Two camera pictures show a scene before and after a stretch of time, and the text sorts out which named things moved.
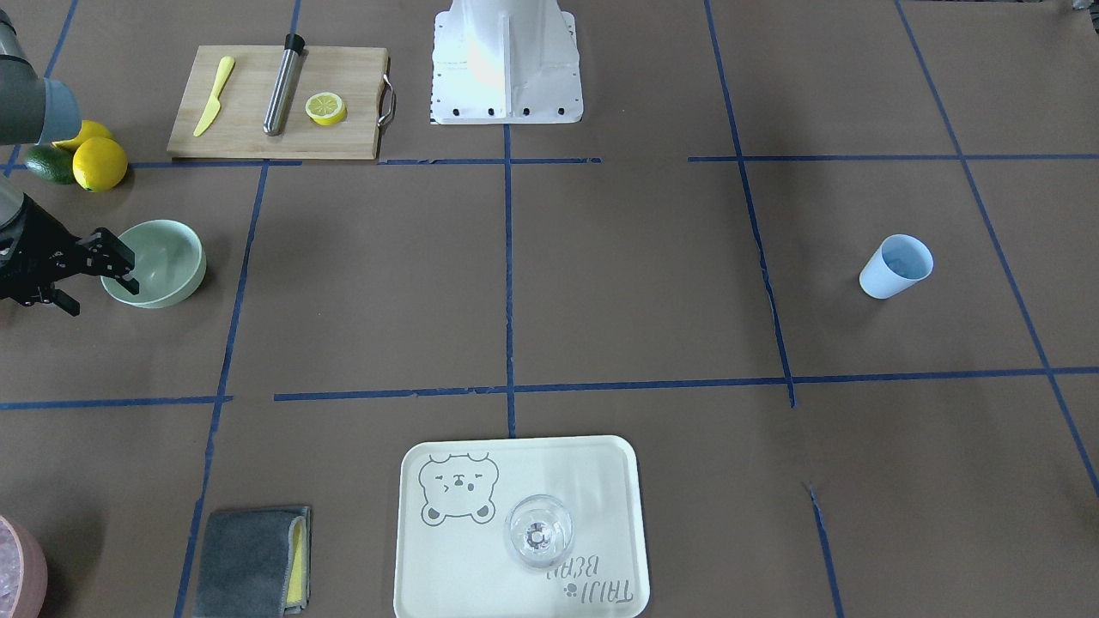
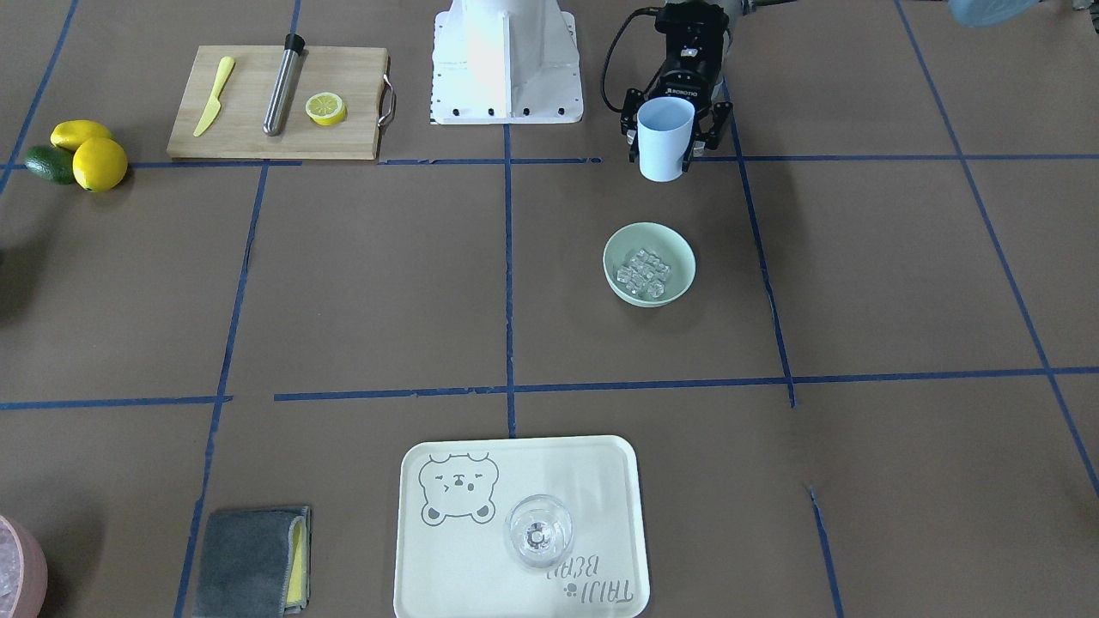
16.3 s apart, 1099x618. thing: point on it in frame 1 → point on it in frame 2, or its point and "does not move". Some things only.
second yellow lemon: (89, 130) does not move
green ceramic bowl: (170, 263) → (646, 264)
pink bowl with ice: (23, 572) does not move
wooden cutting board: (263, 101) does not move
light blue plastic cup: (900, 261) → (664, 126)
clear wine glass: (539, 530) does not move
